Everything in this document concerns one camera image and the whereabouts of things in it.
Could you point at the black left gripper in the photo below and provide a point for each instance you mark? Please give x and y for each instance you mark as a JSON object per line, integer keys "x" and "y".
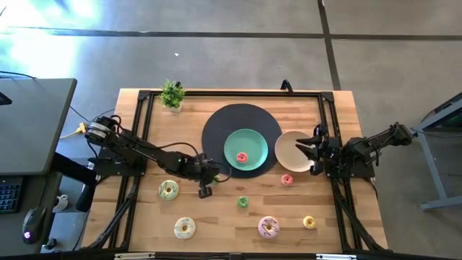
{"x": 203, "y": 169}

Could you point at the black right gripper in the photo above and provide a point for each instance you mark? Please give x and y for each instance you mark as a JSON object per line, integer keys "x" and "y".
{"x": 321, "y": 144}

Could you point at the small yellow donut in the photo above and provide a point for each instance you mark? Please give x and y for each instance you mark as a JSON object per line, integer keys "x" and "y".
{"x": 309, "y": 222}

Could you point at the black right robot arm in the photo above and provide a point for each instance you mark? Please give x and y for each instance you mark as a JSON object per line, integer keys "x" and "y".
{"x": 371, "y": 144}

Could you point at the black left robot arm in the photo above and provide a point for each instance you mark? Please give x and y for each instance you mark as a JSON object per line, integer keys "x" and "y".
{"x": 144, "y": 148}

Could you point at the small pale green donut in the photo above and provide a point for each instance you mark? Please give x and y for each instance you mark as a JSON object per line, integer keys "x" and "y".
{"x": 216, "y": 178}

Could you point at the beige plate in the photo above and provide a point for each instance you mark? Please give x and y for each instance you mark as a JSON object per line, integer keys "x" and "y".
{"x": 288, "y": 155}

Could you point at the small red donut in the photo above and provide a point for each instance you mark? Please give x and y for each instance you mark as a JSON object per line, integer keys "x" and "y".
{"x": 242, "y": 157}

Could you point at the small pink donut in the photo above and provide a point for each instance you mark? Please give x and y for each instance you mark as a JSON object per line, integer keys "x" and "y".
{"x": 287, "y": 179}

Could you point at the teal plate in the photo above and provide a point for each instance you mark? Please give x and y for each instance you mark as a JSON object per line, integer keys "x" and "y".
{"x": 249, "y": 144}

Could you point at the large green-white donut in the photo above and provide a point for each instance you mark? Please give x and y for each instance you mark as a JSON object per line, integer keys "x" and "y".
{"x": 168, "y": 190}

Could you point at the black round placemat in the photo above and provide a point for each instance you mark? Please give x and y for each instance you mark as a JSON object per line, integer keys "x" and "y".
{"x": 223, "y": 119}

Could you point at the large white blue-drizzled donut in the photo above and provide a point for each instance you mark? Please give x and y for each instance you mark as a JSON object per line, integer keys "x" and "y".
{"x": 185, "y": 228}

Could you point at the black clamp hook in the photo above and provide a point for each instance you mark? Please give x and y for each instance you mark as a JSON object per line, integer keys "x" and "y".
{"x": 286, "y": 86}

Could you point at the large pink donut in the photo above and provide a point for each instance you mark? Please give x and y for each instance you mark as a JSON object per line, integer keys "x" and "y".
{"x": 268, "y": 226}

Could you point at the green plant in white pot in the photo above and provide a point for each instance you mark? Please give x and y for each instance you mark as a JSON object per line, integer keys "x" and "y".
{"x": 172, "y": 95}

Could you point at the grey metal table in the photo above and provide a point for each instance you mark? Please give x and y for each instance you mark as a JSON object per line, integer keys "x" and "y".
{"x": 433, "y": 162}

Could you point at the black bent bar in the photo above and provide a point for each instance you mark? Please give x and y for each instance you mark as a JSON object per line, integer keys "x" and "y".
{"x": 77, "y": 173}

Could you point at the yellow plug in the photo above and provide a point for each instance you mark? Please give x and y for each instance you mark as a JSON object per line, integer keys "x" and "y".
{"x": 82, "y": 128}

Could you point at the small black object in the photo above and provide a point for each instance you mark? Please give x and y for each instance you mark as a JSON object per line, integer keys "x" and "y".
{"x": 51, "y": 243}

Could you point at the black computer mouse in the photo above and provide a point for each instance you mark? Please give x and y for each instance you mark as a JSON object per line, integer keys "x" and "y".
{"x": 33, "y": 224}

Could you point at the grey desk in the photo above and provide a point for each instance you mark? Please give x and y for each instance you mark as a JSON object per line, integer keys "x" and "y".
{"x": 32, "y": 122}

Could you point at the black keyboard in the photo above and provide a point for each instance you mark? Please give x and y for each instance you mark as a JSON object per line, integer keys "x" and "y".
{"x": 10, "y": 193}

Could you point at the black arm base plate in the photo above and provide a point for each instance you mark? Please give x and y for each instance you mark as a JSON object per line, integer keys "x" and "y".
{"x": 108, "y": 166}
{"x": 361, "y": 169}

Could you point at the black aluminium table frame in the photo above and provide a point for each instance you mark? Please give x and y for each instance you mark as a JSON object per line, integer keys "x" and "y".
{"x": 231, "y": 93}

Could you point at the silver bracket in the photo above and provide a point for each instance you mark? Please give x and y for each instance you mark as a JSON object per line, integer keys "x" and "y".
{"x": 336, "y": 256}
{"x": 134, "y": 256}

